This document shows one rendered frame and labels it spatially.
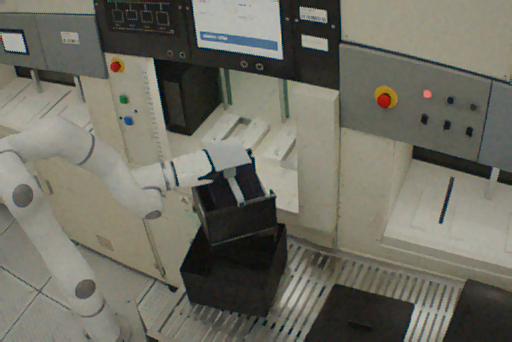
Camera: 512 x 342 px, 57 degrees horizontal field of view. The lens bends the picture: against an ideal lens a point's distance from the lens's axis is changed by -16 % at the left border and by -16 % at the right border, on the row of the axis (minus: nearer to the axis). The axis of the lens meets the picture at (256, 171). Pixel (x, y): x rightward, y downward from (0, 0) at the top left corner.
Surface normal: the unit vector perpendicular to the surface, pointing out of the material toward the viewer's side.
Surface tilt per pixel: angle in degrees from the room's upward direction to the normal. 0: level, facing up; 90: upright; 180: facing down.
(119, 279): 0
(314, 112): 90
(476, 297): 0
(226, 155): 1
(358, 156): 90
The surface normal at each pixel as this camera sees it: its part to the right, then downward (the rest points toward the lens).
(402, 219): -0.07, -0.75
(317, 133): -0.44, 0.62
